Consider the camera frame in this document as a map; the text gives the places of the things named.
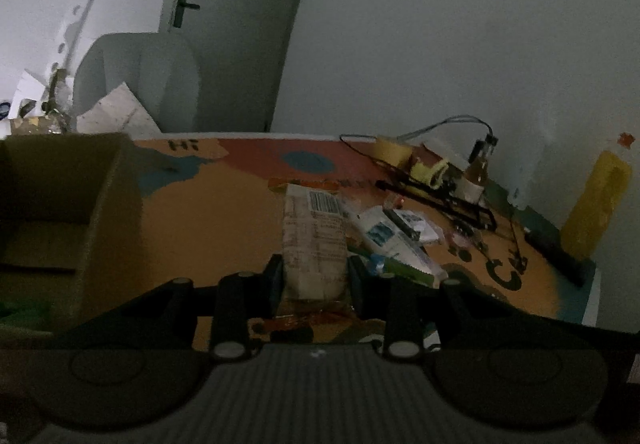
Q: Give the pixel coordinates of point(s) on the brown glass bottle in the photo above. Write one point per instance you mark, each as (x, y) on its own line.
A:
(475, 174)

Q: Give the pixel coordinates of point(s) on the printed cardboard box with clutter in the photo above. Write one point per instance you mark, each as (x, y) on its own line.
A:
(35, 124)

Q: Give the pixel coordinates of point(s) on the masking tape roll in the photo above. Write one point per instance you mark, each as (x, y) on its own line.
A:
(392, 151)

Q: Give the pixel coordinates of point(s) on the green snack packet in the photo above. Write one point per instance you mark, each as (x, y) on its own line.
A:
(400, 269)

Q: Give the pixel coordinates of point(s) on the white packet with barcode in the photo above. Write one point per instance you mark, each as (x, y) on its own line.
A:
(425, 226)

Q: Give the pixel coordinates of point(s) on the white perforated panel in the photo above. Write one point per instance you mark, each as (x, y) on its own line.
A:
(75, 31)

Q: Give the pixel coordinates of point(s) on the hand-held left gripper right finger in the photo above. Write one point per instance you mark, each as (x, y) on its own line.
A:
(358, 276)

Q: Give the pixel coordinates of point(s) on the speckled white board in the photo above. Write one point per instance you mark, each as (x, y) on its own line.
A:
(117, 111)

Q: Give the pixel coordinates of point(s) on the white door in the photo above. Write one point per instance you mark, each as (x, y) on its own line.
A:
(240, 24)

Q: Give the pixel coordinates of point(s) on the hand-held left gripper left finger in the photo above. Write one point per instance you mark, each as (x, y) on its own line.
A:
(274, 276)

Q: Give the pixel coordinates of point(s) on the yellow bottle with orange cap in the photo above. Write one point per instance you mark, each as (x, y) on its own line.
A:
(595, 204)

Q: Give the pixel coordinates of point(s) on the clear cracker packet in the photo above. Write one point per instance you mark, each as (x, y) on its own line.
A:
(315, 244)

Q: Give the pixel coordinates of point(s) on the brown cardboard box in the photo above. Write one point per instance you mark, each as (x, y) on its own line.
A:
(107, 224)

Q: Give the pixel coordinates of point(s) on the white and blue snack packet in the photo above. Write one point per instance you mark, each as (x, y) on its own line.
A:
(385, 236)

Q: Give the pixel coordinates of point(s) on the grey armchair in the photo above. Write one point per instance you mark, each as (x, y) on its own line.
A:
(150, 79)

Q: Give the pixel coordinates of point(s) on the orange clear wrapper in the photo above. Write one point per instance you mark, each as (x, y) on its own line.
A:
(300, 321)

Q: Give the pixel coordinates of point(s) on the colourful printed table mat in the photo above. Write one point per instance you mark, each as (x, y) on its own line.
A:
(210, 224)

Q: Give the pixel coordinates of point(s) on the black folded tripod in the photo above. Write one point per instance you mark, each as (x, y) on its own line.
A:
(440, 204)

